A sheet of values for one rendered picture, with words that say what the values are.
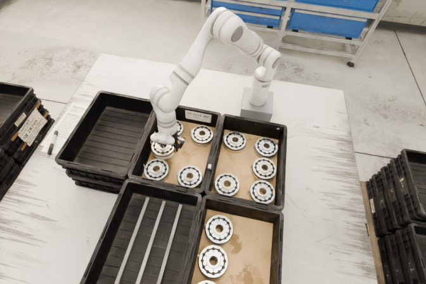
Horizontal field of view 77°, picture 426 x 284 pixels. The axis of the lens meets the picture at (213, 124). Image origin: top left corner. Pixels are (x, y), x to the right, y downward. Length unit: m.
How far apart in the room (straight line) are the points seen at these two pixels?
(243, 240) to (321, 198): 0.47
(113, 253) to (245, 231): 0.48
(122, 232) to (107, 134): 0.46
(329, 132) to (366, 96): 1.51
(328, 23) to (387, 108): 1.00
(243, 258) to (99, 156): 0.73
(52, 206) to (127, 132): 0.44
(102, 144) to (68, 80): 1.72
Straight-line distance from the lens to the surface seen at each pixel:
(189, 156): 1.21
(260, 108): 1.45
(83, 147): 1.33
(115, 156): 1.26
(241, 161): 1.21
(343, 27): 3.08
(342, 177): 1.49
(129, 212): 1.14
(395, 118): 3.03
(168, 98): 0.88
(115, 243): 1.11
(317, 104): 1.73
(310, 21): 2.99
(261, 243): 1.10
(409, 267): 1.86
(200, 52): 0.90
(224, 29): 0.88
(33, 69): 3.24
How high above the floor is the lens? 1.87
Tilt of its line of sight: 53 degrees down
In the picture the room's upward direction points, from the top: 5 degrees clockwise
